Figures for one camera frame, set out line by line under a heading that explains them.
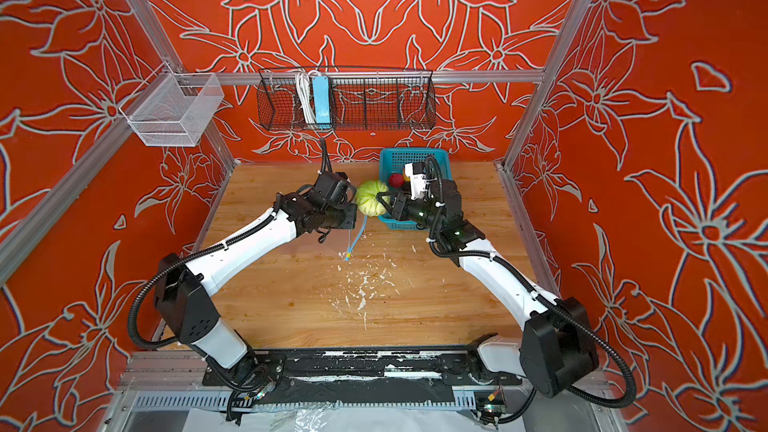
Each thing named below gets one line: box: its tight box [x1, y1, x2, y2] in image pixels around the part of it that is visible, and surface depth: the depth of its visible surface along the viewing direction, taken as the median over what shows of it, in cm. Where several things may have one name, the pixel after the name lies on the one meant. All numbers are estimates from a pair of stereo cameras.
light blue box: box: [312, 76, 331, 124], surface depth 91 cm
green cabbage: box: [356, 180, 390, 217], surface depth 74 cm
